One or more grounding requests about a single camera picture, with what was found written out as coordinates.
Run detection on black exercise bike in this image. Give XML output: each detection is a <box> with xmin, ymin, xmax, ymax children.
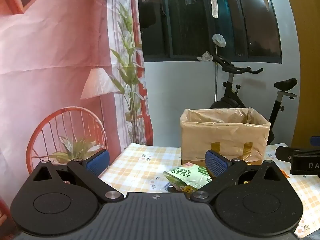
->
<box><xmin>209</xmin><ymin>53</ymin><xmax>298</xmax><ymax>146</ymax></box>

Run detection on crumpled white cloth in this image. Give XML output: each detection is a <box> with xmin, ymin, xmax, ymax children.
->
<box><xmin>196</xmin><ymin>51</ymin><xmax>214</xmax><ymax>63</ymax></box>

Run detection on pink printed room backdrop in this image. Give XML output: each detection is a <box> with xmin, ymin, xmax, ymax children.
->
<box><xmin>0</xmin><ymin>0</ymin><xmax>154</xmax><ymax>230</ymax></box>

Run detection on yellow checked floral tablecloth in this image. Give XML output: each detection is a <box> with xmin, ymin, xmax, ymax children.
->
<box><xmin>100</xmin><ymin>143</ymin><xmax>320</xmax><ymax>238</ymax></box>

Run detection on dark framed window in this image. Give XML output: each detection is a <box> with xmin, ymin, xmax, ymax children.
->
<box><xmin>137</xmin><ymin>0</ymin><xmax>283</xmax><ymax>64</ymax></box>

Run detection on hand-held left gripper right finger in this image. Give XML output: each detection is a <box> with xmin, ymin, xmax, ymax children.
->
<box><xmin>190</xmin><ymin>149</ymin><xmax>288</xmax><ymax>203</ymax></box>

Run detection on thin metal pole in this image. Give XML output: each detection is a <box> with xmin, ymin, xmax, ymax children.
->
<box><xmin>214</xmin><ymin>45</ymin><xmax>218</xmax><ymax>103</ymax></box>

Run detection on white plastic bag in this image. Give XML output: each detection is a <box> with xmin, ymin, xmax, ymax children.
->
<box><xmin>212</xmin><ymin>33</ymin><xmax>226</xmax><ymax>48</ymax></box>

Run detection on brown cardboard box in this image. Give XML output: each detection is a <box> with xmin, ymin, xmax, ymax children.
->
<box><xmin>180</xmin><ymin>108</ymin><xmax>271</xmax><ymax>165</ymax></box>

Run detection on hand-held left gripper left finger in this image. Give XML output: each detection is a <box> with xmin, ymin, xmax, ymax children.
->
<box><xmin>32</xmin><ymin>149</ymin><xmax>125</xmax><ymax>203</ymax></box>

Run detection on green snack packet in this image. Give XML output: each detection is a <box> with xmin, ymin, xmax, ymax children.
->
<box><xmin>163</xmin><ymin>162</ymin><xmax>213</xmax><ymax>193</ymax></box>

